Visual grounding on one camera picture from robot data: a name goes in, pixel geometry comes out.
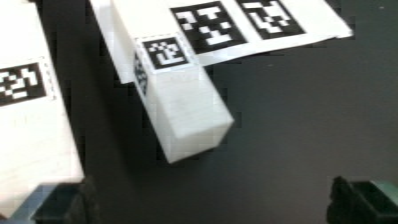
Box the marker sheet black white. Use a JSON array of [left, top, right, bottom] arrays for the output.
[[112, 0, 353, 69]]

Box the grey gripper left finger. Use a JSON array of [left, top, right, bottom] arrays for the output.
[[7, 181, 101, 224]]

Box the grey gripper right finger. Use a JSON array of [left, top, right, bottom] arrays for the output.
[[325, 176, 398, 224]]

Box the white leg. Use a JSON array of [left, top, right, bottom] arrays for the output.
[[0, 0, 83, 216], [89, 0, 234, 163]]

